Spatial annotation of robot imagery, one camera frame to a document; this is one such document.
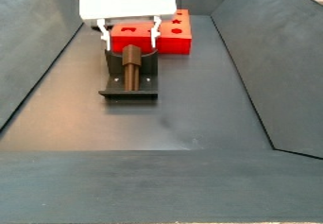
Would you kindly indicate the red shape sorter block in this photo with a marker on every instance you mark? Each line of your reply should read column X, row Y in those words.
column 175, row 37

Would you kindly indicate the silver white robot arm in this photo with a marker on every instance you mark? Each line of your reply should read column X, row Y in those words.
column 104, row 13

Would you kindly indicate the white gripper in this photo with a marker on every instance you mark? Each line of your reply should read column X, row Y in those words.
column 99, row 12

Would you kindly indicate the dark grey cradle fixture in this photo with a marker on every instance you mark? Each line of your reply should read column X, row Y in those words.
column 115, row 88

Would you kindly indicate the brown three prong object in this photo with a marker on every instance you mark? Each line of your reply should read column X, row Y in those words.
column 132, row 64

